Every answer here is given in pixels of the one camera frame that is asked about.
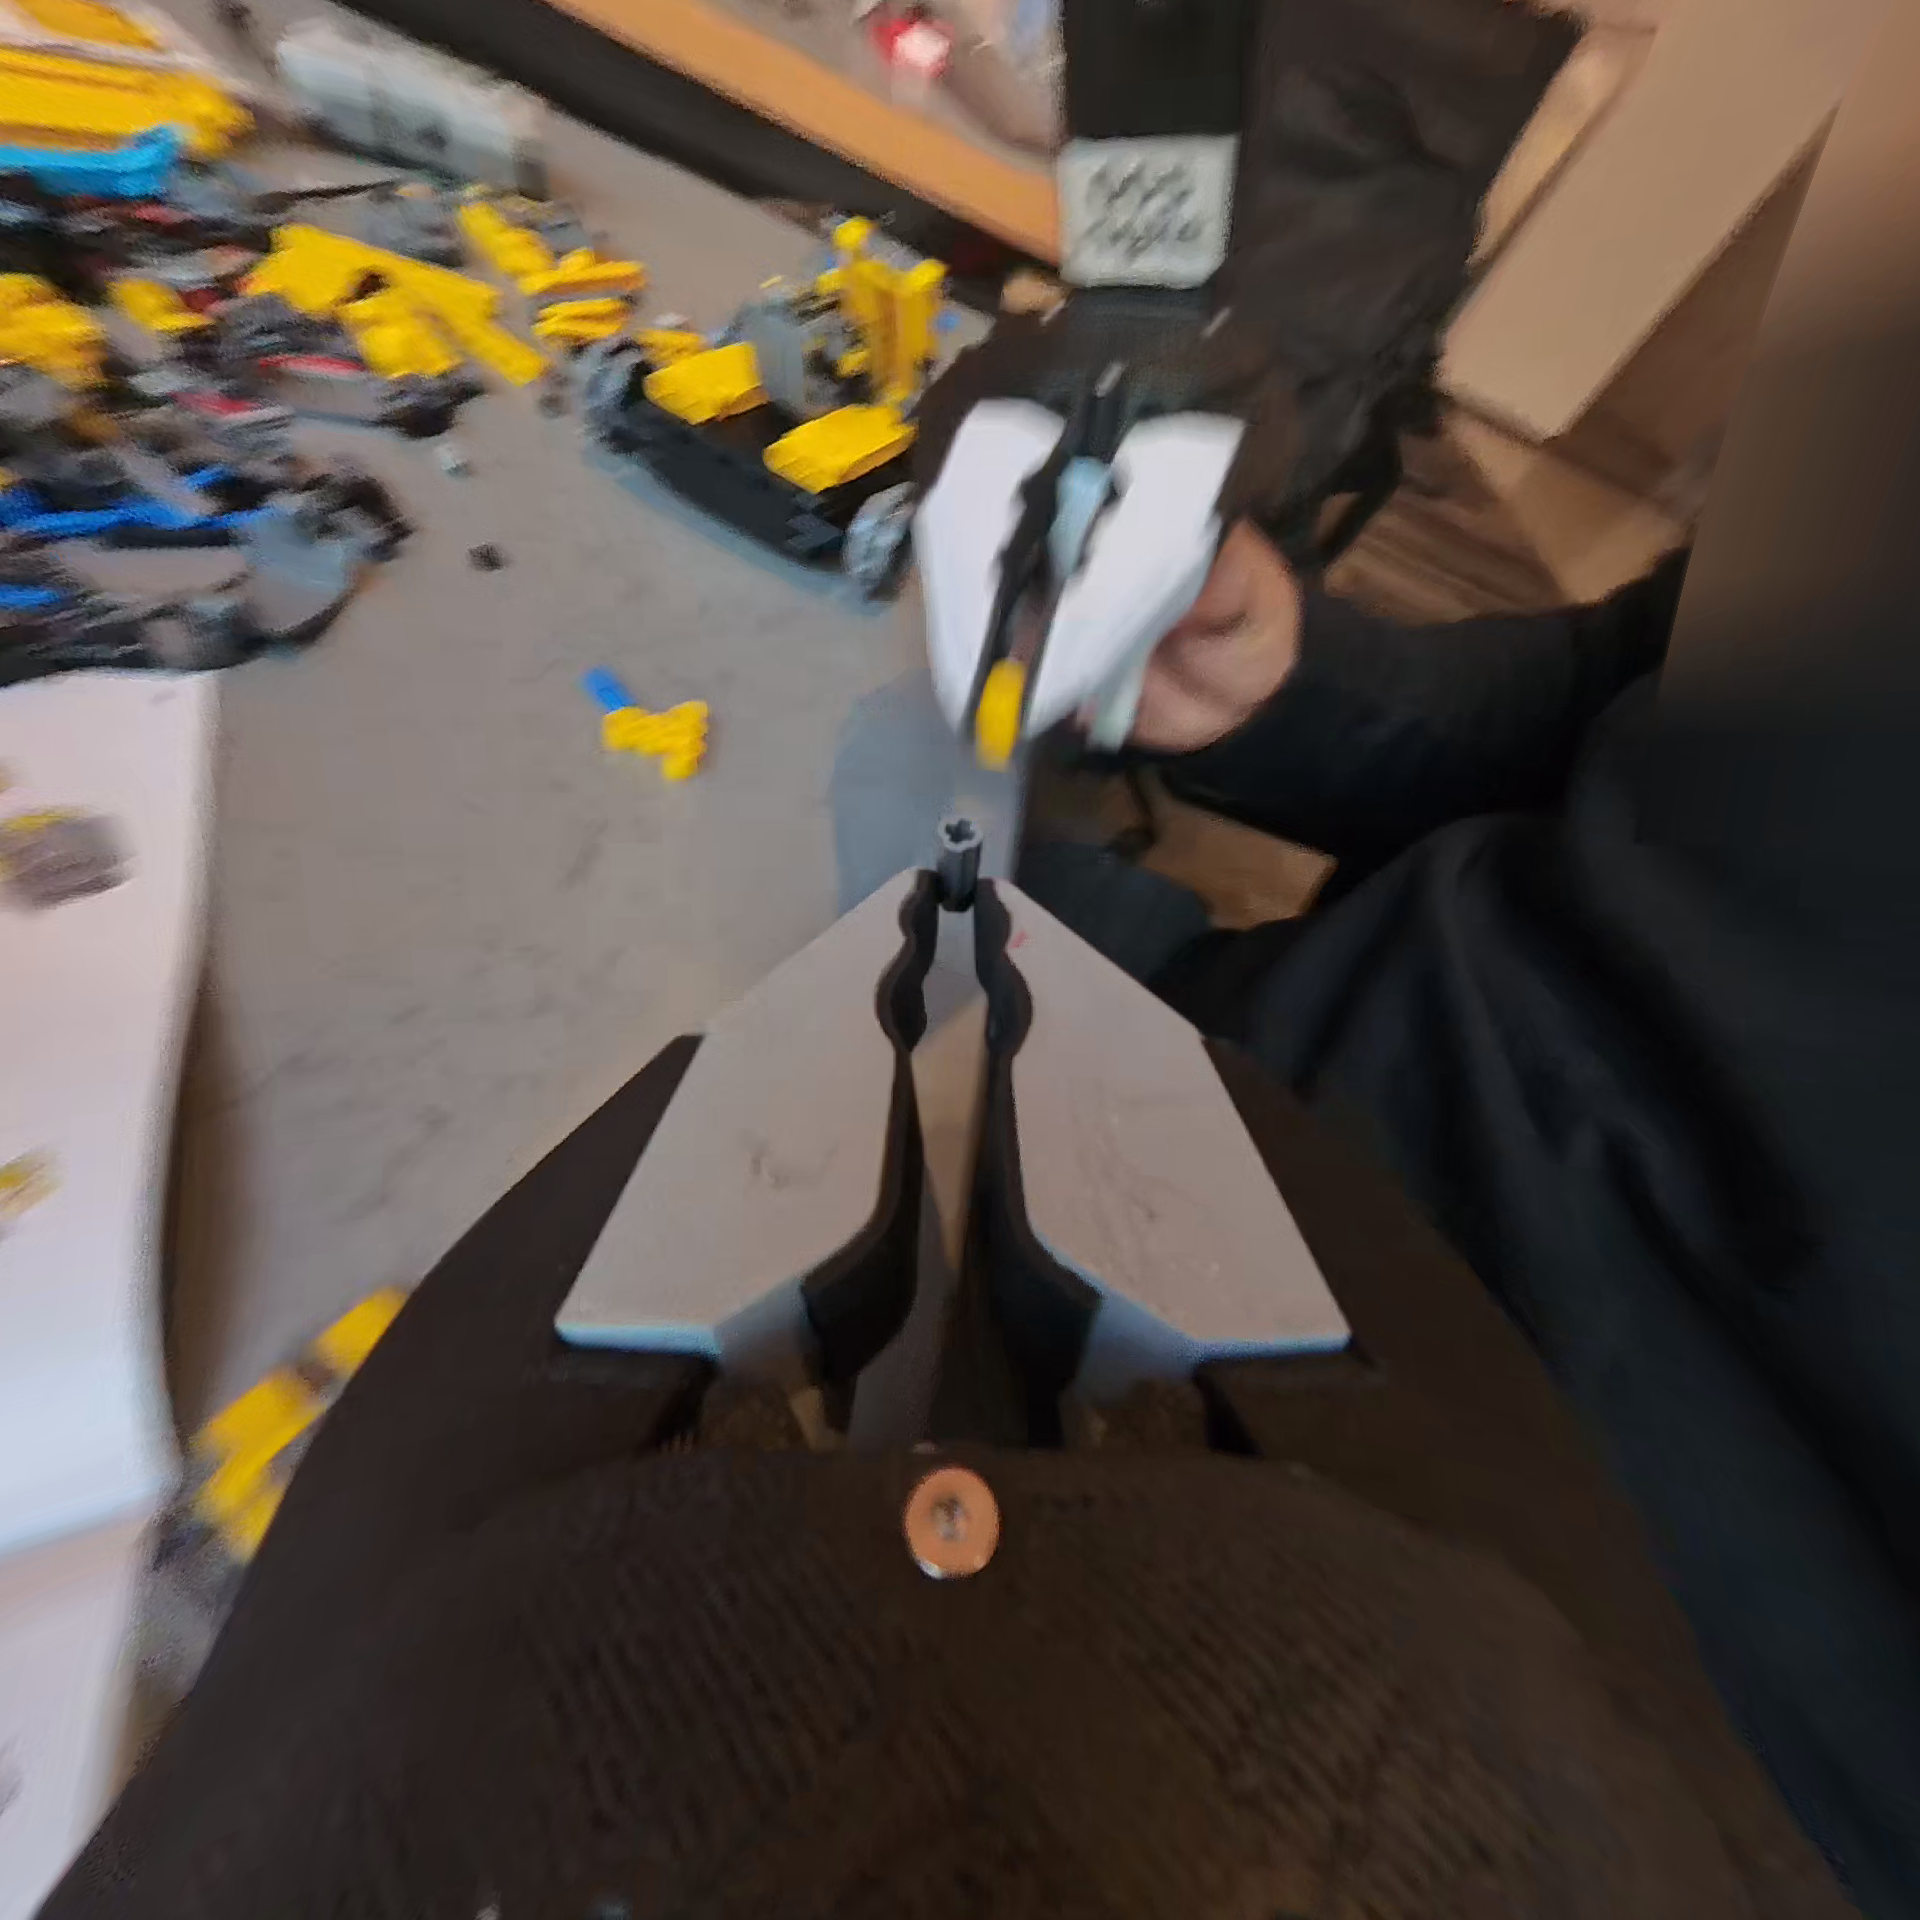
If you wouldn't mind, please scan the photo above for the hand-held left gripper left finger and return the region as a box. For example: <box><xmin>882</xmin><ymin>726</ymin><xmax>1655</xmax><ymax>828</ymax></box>
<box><xmin>556</xmin><ymin>874</ymin><xmax>943</xmax><ymax>1419</ymax></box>

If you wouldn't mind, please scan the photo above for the wooden board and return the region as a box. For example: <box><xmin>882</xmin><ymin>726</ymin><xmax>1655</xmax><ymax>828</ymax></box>
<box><xmin>546</xmin><ymin>0</ymin><xmax>1069</xmax><ymax>261</ymax></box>

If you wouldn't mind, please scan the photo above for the pile of toy brick parts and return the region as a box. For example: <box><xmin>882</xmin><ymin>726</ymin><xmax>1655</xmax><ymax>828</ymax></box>
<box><xmin>0</xmin><ymin>0</ymin><xmax>650</xmax><ymax>683</ymax></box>

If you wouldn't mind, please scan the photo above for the pale cardboard box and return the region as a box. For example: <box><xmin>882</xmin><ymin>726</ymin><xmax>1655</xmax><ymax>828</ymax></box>
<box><xmin>1437</xmin><ymin>23</ymin><xmax>1848</xmax><ymax>441</ymax></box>

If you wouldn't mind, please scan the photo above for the person's black clothing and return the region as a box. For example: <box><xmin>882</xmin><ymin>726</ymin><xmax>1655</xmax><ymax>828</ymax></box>
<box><xmin>1019</xmin><ymin>674</ymin><xmax>1920</xmax><ymax>1920</ymax></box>

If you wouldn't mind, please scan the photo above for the person's right hand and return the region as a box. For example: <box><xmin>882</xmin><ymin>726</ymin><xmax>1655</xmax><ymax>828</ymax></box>
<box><xmin>1128</xmin><ymin>525</ymin><xmax>1309</xmax><ymax>753</ymax></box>

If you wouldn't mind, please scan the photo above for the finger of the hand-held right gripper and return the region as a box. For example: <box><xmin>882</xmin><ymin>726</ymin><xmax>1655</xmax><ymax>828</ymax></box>
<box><xmin>911</xmin><ymin>399</ymin><xmax>1071</xmax><ymax>741</ymax></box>
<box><xmin>1027</xmin><ymin>411</ymin><xmax>1251</xmax><ymax>753</ymax></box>

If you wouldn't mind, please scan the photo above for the grey rectangular block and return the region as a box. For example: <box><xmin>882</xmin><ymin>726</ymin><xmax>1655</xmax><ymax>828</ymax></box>
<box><xmin>274</xmin><ymin>23</ymin><xmax>552</xmax><ymax>175</ymax></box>

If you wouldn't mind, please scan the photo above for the small yellow blue brick part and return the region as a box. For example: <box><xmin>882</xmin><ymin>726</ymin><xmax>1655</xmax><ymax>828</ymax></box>
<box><xmin>583</xmin><ymin>667</ymin><xmax>714</xmax><ymax>785</ymax></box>

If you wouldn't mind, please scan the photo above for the grey yellow toy brick part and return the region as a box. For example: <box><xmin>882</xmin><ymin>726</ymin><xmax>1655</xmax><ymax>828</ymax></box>
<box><xmin>966</xmin><ymin>367</ymin><xmax>1126</xmax><ymax>774</ymax></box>

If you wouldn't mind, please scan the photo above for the person's right forearm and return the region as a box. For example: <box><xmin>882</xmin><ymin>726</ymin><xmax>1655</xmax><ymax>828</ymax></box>
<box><xmin>1155</xmin><ymin>546</ymin><xmax>1696</xmax><ymax>841</ymax></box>

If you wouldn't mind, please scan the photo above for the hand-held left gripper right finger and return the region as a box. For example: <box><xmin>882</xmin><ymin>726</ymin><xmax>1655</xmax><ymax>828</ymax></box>
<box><xmin>971</xmin><ymin>874</ymin><xmax>1352</xmax><ymax>1443</ymax></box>

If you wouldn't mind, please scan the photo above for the grey desk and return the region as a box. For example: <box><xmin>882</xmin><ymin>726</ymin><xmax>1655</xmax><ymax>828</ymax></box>
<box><xmin>0</xmin><ymin>90</ymin><xmax>1052</xmax><ymax>1802</ymax></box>

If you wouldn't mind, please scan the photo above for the yellow black toy brick vehicle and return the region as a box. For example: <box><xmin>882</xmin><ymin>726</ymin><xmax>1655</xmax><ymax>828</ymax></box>
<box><xmin>575</xmin><ymin>218</ymin><xmax>957</xmax><ymax>585</ymax></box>

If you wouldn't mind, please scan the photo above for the yellow black brick part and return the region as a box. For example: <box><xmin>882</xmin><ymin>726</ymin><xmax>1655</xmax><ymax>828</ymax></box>
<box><xmin>188</xmin><ymin>1283</ymin><xmax>408</xmax><ymax>1566</ymax></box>

